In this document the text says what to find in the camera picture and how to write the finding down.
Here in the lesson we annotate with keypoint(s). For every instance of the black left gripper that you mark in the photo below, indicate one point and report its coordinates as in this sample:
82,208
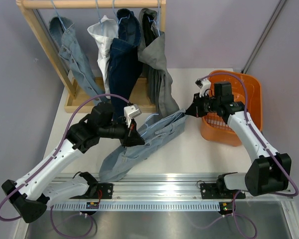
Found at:
132,138

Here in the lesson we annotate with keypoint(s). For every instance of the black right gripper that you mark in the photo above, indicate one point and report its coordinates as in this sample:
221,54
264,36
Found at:
196,109

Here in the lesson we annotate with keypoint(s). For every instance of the light blue skirt hanger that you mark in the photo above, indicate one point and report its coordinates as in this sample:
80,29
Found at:
150,121

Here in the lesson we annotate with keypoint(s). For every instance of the light blue denim skirt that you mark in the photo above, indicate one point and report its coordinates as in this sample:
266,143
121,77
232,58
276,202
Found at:
118,163

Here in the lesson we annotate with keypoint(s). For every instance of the grey pleated skirt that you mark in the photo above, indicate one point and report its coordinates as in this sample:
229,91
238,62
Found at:
151,53

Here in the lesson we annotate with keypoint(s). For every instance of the light blue grey-skirt hanger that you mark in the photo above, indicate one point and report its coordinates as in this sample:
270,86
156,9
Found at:
154,20

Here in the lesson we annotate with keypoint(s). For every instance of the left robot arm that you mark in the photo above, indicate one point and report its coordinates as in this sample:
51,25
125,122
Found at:
32,194

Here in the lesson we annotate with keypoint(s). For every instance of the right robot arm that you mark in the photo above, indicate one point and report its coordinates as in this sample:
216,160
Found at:
269,170

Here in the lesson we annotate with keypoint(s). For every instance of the light blue shirt hanger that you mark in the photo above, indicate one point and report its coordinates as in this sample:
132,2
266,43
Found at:
99,17

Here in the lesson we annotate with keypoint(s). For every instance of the light blue jacket hanger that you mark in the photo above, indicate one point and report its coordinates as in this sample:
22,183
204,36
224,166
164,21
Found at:
58,15

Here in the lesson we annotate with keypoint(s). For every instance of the orange plastic basket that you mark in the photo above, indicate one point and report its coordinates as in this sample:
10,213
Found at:
246,89

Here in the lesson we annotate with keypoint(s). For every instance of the wooden clothes rack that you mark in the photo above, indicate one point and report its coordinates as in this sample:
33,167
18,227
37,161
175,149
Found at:
29,8

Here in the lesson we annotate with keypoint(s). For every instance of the dark blue denim garment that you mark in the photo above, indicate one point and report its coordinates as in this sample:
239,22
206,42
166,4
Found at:
124,66

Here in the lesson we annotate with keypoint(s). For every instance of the white shirt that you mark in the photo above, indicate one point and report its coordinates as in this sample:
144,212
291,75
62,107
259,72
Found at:
104,43

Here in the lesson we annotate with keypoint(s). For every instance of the light denim jacket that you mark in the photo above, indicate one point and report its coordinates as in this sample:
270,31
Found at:
62,31

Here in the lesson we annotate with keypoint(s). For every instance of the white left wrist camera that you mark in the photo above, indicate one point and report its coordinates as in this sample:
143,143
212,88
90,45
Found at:
131,112

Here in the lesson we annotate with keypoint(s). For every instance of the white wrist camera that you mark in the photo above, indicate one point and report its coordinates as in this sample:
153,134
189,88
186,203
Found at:
131,112
204,84

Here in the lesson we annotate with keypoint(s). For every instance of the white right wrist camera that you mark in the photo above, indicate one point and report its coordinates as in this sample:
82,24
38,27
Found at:
204,84

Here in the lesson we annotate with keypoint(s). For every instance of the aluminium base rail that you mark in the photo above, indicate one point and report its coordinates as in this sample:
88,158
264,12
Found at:
184,194

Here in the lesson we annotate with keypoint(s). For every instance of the aluminium corner post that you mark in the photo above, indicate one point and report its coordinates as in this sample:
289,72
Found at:
265,33

